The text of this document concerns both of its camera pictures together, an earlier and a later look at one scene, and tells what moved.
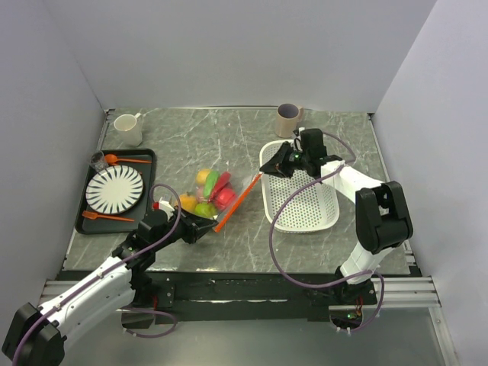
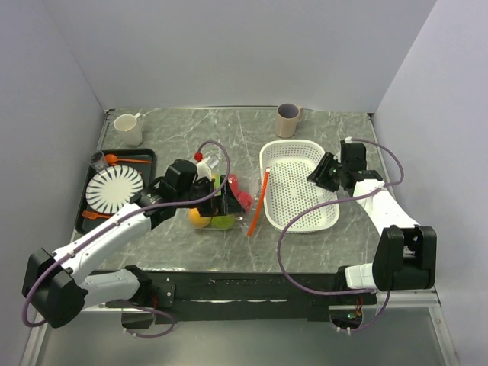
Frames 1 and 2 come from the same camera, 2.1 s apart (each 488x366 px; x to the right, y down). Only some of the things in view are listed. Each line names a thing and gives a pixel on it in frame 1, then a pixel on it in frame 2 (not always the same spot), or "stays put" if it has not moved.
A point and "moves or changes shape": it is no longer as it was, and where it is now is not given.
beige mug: (287, 117) stays put
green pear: (206, 210) moves or changes shape
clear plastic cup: (97, 161) stays put
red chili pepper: (223, 179) moves or changes shape
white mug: (129, 129) stays put
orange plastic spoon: (112, 158) stays put
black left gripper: (195, 226) -> (229, 203)
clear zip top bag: (217, 194) moves or changes shape
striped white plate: (114, 190) stays put
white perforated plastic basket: (316, 209) stays put
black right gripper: (278, 164) -> (319, 174)
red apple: (224, 198) moves or changes shape
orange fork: (94, 216) stays put
